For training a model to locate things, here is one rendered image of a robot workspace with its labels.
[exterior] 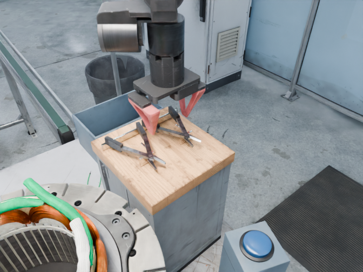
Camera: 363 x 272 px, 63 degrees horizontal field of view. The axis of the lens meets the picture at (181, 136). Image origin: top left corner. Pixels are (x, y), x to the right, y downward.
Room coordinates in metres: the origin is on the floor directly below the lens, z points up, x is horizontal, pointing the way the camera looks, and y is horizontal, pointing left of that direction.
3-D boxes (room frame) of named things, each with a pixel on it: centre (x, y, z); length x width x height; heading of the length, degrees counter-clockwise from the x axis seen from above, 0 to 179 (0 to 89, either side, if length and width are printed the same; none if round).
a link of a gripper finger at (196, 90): (0.48, 0.00, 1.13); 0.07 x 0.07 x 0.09; 41
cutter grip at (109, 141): (0.40, 0.12, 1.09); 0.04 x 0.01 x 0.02; 55
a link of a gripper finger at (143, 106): (0.44, 0.05, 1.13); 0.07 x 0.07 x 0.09; 41
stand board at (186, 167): (0.42, 0.04, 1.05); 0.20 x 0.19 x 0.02; 40
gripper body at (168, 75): (0.46, 0.02, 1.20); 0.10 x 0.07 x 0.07; 131
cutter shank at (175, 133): (0.43, 0.02, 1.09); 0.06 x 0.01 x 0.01; 66
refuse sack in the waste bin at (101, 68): (1.78, 0.43, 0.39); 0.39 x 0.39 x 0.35
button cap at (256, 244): (0.23, -0.11, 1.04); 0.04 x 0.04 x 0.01
